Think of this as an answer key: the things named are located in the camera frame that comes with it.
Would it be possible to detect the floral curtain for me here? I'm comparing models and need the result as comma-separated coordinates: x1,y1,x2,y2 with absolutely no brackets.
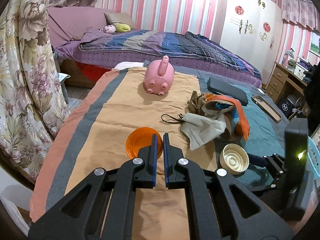
0,0,72,183

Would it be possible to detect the black bag with white print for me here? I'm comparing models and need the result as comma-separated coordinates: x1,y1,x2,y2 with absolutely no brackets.
278,99,292,117

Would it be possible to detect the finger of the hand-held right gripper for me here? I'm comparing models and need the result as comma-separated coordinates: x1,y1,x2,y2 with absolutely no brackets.
247,153,287,193

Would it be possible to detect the white wardrobe with stickers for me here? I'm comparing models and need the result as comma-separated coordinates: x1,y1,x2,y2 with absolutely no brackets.
219,0,283,81

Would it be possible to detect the striped purple blue quilt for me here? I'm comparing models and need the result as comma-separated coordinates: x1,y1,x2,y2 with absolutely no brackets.
79,29,262,78

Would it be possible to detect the yellow plush toy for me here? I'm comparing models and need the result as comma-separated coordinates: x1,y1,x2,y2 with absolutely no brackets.
115,23,132,33

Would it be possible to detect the purple covered headboard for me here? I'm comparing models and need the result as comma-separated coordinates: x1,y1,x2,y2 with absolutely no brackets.
47,6,118,53

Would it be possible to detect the red plastic bin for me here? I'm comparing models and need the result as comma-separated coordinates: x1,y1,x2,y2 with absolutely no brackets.
76,62,114,82

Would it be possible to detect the pink piggy bank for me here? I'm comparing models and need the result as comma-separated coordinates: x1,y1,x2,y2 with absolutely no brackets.
143,55,175,96

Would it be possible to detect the pink curtain valance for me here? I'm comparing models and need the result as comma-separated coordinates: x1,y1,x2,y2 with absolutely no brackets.
282,0,320,32

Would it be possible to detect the wooden desk with drawers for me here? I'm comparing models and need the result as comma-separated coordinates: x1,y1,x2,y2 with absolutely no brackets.
264,61,313,121

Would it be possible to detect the bed with purple sheet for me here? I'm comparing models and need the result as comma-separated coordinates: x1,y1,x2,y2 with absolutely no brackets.
54,29,263,88

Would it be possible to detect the tan pillow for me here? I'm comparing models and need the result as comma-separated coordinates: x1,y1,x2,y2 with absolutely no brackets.
104,12,137,29

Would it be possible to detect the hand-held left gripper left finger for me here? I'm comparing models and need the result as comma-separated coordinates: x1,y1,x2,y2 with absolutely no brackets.
28,133,163,240

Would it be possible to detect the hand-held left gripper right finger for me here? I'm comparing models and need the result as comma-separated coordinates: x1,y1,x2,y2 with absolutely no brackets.
163,133,294,240

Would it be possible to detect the wall poster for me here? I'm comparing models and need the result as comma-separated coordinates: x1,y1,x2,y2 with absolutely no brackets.
309,31,320,56

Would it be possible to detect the black elastic cord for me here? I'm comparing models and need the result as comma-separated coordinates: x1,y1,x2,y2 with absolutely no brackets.
161,113,185,125

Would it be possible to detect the brown paper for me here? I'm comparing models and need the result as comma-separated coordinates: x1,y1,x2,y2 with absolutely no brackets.
185,90,208,117

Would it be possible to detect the light blue plastic basket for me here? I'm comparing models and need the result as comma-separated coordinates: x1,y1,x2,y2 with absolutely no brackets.
305,136,320,179

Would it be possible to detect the grey blanket with salmon edge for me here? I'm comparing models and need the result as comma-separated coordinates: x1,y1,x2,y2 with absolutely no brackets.
29,65,294,223

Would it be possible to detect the teal cloth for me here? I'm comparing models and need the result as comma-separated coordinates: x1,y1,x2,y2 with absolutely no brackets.
195,76,293,188

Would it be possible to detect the orange plastic lid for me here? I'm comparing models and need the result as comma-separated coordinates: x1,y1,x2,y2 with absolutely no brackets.
125,127,163,160

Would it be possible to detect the grey cloth pouch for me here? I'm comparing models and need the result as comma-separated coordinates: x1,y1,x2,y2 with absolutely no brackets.
180,112,227,151

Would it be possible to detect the black zip case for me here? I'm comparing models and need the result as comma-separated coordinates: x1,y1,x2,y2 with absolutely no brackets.
207,76,249,106

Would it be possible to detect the dark cloth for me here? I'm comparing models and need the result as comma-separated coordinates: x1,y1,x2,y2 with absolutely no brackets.
304,64,320,133

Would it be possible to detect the orange wrapper strip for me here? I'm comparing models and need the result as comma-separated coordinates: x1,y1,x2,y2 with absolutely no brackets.
205,94,250,141

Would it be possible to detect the beige phone case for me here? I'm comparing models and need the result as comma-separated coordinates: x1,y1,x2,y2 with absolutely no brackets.
251,94,282,123

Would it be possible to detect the white folded cloth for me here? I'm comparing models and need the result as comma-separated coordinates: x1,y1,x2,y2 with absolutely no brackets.
114,60,151,71

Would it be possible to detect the desk lamp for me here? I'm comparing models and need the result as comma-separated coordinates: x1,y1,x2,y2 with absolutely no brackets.
280,49,296,67

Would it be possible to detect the white plastic lid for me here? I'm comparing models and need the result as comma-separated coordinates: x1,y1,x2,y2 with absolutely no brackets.
219,143,249,176

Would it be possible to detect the tan cloth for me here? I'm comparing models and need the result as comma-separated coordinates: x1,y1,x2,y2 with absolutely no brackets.
64,67,218,240

